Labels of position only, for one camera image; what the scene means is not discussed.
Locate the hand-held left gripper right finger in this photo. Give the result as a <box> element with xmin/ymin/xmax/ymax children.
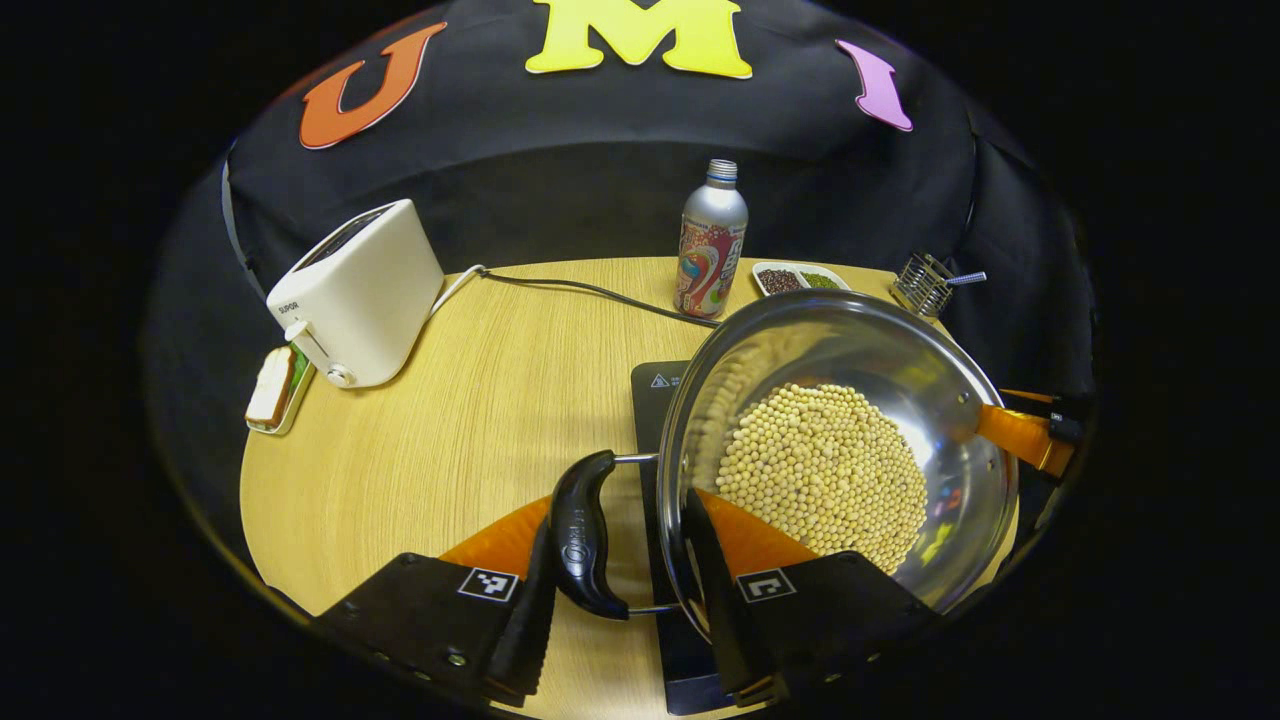
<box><xmin>683</xmin><ymin>490</ymin><xmax>941</xmax><ymax>706</ymax></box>

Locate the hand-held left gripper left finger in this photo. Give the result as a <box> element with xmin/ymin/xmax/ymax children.
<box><xmin>310</xmin><ymin>495</ymin><xmax>558</xmax><ymax>706</ymax></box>

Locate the pile of soybeans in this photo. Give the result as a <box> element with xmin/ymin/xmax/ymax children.
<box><xmin>715</xmin><ymin>383</ymin><xmax>929</xmax><ymax>574</ymax></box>

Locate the stainless steel pot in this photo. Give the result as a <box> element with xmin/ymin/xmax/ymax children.
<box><xmin>548</xmin><ymin>290</ymin><xmax>1021</xmax><ymax>641</ymax></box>

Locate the black induction cooktop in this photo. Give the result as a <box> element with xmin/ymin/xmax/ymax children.
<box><xmin>630</xmin><ymin>360</ymin><xmax>791</xmax><ymax>716</ymax></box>

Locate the cream rectangular tray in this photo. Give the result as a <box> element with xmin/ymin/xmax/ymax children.
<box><xmin>245</xmin><ymin>345</ymin><xmax>317</xmax><ymax>436</ymax></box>

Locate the white divided spice tray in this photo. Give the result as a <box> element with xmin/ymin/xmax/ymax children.
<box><xmin>752</xmin><ymin>261</ymin><xmax>853</xmax><ymax>299</ymax></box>

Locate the white toaster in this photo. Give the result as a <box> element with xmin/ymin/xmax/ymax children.
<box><xmin>266</xmin><ymin>198</ymin><xmax>446</xmax><ymax>389</ymax></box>

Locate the silver drink bottle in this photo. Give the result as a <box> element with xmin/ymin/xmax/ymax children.
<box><xmin>674</xmin><ymin>159</ymin><xmax>749</xmax><ymax>319</ymax></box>

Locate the metal wire basket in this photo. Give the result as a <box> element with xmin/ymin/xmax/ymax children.
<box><xmin>890</xmin><ymin>251</ymin><xmax>988</xmax><ymax>319</ymax></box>

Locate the white toaster cable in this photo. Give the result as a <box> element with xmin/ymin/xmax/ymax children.
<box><xmin>428</xmin><ymin>264</ymin><xmax>488</xmax><ymax>319</ymax></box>

